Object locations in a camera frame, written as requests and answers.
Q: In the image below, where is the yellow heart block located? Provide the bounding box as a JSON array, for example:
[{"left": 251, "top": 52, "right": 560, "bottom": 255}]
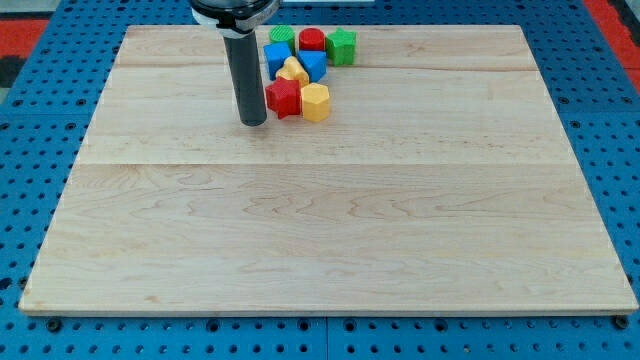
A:
[{"left": 276, "top": 56, "right": 310, "bottom": 87}]

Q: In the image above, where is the red cylinder block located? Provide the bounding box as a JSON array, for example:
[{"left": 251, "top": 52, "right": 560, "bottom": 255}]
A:
[{"left": 298, "top": 27, "right": 325, "bottom": 51}]

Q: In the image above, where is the blue triangle block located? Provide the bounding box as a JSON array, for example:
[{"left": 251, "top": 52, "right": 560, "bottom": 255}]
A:
[{"left": 298, "top": 50, "right": 327, "bottom": 82}]

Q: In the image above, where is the black white robot arm flange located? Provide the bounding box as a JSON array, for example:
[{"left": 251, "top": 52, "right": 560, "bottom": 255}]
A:
[{"left": 189, "top": 0, "right": 281, "bottom": 37}]

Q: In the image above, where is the blue cube block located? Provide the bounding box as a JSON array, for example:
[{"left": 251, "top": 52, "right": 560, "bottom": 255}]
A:
[{"left": 263, "top": 42, "right": 292, "bottom": 80}]

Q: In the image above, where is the red star block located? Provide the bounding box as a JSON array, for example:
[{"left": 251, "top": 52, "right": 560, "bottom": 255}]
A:
[{"left": 265, "top": 77, "right": 301, "bottom": 119}]

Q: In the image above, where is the light wooden board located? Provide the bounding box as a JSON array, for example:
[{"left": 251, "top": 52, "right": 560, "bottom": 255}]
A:
[{"left": 19, "top": 25, "right": 638, "bottom": 317}]

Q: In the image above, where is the green cylinder block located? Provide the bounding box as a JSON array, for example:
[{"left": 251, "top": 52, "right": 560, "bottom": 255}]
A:
[{"left": 268, "top": 25, "right": 296, "bottom": 54}]

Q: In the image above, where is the yellow hexagon block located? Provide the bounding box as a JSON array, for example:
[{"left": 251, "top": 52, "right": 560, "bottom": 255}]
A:
[{"left": 301, "top": 83, "right": 331, "bottom": 122}]

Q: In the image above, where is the green star block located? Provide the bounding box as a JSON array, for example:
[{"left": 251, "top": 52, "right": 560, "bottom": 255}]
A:
[{"left": 325, "top": 28, "right": 357, "bottom": 66}]

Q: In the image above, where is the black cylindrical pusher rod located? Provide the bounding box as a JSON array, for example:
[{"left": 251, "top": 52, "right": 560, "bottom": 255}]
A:
[{"left": 224, "top": 31, "right": 267, "bottom": 127}]

